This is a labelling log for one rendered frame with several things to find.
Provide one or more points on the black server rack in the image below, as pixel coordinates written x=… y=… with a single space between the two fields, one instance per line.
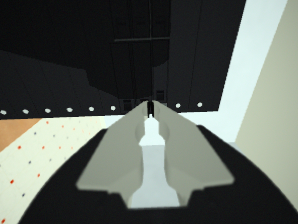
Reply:
x=58 y=58

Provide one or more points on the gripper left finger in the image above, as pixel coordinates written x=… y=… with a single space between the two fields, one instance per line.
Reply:
x=111 y=161

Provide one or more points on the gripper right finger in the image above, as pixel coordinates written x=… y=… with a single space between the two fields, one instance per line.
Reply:
x=196 y=158

